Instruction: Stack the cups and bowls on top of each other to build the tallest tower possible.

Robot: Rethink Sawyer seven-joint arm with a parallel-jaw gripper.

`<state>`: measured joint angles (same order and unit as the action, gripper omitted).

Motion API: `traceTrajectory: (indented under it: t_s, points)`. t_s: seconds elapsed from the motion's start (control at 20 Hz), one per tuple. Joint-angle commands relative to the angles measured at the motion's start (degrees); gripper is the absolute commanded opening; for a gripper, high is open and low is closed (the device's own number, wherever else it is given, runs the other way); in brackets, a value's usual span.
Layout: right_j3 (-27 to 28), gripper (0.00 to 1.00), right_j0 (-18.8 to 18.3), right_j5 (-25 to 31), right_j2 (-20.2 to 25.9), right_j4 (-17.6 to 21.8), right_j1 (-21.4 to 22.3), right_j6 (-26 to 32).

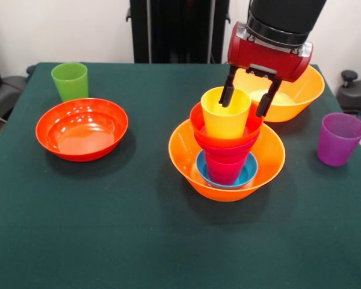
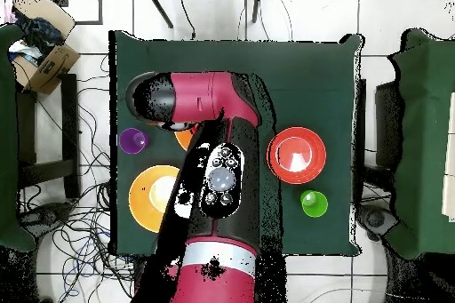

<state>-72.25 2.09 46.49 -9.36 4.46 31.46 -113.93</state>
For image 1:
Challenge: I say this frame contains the purple plastic cup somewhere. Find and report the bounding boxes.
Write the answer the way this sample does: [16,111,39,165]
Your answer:
[316,112,361,167]

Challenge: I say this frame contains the green plastic cup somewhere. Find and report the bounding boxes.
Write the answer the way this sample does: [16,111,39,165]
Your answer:
[51,61,88,102]

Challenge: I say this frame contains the small red bowl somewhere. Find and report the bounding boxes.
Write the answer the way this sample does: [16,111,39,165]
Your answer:
[190,101,264,149]

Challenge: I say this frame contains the black chair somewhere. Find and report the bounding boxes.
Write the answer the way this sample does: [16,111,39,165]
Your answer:
[0,39,36,121]

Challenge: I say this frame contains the yellow plastic cup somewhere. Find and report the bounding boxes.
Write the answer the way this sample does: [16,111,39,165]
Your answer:
[200,86,252,140]

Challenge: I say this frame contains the dark green tablecloth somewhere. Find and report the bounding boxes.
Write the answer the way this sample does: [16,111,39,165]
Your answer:
[0,61,361,289]

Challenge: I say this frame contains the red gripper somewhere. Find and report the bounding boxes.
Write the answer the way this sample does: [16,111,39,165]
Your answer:
[218,21,314,118]

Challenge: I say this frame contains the pink plastic cup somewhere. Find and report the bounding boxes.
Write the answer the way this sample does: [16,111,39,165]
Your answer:
[205,152,247,185]

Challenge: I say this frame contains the pink plastic bowl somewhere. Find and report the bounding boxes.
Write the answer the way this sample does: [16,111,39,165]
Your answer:
[194,132,261,163]

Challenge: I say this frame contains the large orange bowl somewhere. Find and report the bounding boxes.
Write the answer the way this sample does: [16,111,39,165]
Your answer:
[168,117,286,202]
[233,63,325,123]

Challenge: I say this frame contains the wide red bowl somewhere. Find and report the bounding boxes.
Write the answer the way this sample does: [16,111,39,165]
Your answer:
[35,98,129,163]

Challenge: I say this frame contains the blue plastic bowl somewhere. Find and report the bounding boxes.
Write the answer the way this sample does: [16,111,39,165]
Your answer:
[196,149,259,190]

